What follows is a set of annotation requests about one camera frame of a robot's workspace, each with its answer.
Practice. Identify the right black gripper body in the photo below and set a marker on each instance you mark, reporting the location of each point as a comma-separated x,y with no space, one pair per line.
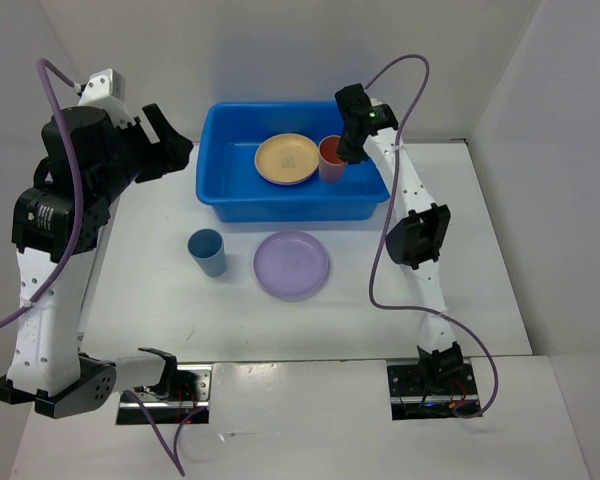
350,149

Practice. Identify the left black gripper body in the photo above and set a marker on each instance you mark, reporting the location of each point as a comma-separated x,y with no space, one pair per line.
136,157

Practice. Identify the red plastic cup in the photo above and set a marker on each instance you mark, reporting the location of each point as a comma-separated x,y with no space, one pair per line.
331,166

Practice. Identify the yellow plastic plate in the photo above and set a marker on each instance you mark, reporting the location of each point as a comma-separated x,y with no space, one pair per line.
286,157

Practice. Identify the blue plastic cup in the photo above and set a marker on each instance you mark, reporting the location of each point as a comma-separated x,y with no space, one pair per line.
206,247

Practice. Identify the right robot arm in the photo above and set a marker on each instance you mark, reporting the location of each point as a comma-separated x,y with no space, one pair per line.
415,231

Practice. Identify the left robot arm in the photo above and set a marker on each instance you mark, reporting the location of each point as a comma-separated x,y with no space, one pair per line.
90,161

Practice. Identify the blue plastic bin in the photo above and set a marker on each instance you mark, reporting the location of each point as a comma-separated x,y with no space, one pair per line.
227,179

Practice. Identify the purple plastic plate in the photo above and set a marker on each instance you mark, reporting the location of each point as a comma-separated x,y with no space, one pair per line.
291,265

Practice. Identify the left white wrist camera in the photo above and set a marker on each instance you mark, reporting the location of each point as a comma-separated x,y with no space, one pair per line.
104,84

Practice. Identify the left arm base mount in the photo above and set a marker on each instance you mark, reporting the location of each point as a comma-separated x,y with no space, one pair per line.
188,399

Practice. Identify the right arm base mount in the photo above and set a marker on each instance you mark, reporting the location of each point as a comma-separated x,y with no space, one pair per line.
412,399

